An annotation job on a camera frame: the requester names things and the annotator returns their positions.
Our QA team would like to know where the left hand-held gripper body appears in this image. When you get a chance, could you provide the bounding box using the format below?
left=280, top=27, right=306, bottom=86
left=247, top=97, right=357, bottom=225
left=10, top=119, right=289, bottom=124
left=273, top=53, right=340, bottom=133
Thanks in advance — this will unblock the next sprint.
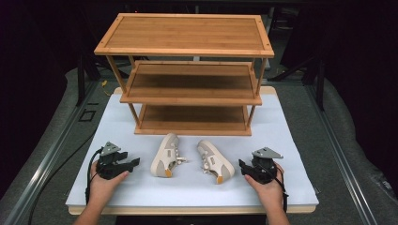
left=95, top=141, right=126, bottom=181

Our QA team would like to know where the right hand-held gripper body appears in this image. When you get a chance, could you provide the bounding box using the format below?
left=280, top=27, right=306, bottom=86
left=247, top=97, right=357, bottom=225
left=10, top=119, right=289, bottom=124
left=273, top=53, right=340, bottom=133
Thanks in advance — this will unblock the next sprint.
left=251, top=146, right=284, bottom=185

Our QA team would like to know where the beige sneaker with yellow heel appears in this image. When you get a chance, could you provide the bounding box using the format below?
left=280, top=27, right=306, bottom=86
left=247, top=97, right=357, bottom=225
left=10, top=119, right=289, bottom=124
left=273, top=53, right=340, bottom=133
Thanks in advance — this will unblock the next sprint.
left=196, top=139, right=236, bottom=185
left=150, top=132, right=188, bottom=179

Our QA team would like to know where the wooden three-tier shoe rack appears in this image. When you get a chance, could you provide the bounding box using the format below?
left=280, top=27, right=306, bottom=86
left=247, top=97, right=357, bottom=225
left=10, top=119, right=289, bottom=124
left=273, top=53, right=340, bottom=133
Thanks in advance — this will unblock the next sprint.
left=93, top=12, right=275, bottom=137

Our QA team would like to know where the person's left hand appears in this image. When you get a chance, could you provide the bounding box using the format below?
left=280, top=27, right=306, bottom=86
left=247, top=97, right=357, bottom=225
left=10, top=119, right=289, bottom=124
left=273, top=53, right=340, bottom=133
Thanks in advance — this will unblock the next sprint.
left=88, top=161, right=130, bottom=204

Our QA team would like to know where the person's right hand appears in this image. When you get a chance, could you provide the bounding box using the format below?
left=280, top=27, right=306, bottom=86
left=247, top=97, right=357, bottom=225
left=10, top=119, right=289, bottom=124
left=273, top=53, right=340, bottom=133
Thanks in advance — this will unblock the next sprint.
left=244, top=162, right=286, bottom=208

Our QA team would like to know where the black metal stand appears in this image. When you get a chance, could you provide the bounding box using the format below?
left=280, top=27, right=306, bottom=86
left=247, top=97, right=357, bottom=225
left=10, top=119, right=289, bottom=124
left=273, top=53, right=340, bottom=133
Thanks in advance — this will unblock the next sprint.
left=314, top=59, right=327, bottom=111
left=76, top=52, right=87, bottom=107

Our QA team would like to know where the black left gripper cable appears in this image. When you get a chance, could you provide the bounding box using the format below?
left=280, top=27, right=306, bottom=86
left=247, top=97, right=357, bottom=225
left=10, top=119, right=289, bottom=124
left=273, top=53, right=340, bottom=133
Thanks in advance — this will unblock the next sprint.
left=84, top=147, right=104, bottom=204

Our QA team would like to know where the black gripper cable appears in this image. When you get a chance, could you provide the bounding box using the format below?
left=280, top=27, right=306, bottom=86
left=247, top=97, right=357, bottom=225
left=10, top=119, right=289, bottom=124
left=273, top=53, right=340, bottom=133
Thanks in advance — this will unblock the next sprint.
left=84, top=147, right=104, bottom=204
left=275, top=168, right=290, bottom=214

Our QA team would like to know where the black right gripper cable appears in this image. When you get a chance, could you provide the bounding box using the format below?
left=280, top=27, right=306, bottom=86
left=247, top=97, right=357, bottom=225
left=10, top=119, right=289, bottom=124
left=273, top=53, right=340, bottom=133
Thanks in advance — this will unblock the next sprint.
left=275, top=168, right=290, bottom=214

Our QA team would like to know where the black floor cable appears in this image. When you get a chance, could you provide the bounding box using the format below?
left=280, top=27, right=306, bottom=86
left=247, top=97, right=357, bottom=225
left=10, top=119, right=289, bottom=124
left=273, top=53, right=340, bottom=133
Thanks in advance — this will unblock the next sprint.
left=27, top=130, right=99, bottom=225

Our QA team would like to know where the grey metal rail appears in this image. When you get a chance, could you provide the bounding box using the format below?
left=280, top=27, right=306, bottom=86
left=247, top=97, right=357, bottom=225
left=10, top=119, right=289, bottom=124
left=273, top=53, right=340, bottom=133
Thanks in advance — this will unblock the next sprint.
left=2, top=82, right=99, bottom=225
left=304, top=83, right=378, bottom=225

